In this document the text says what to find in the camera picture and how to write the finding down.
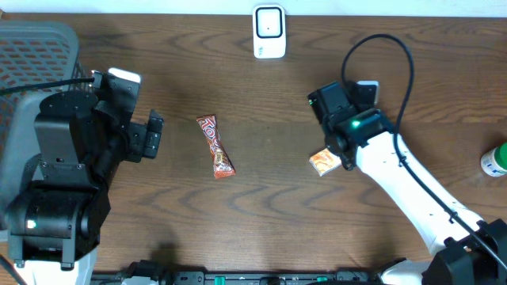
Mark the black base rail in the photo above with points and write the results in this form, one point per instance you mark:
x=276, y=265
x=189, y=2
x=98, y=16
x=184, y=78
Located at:
x=150, y=272

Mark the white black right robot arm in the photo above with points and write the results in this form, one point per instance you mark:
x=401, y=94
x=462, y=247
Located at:
x=465, y=248

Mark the orange white tissue pack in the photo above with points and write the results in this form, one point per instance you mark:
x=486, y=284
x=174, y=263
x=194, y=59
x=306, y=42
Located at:
x=324, y=162

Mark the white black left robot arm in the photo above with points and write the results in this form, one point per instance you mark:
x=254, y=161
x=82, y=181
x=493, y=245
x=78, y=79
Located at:
x=60, y=170

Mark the green lid jar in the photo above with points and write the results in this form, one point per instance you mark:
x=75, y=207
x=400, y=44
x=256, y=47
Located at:
x=493, y=162

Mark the white barcode scanner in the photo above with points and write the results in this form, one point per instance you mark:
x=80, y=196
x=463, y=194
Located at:
x=269, y=31

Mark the orange candy bar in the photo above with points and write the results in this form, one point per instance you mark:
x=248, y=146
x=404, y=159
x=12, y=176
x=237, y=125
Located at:
x=222, y=165

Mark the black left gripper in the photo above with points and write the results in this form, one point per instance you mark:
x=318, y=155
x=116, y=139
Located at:
x=139, y=140

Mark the dark grey plastic basket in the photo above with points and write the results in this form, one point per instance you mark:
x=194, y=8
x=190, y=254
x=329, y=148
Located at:
x=32, y=52

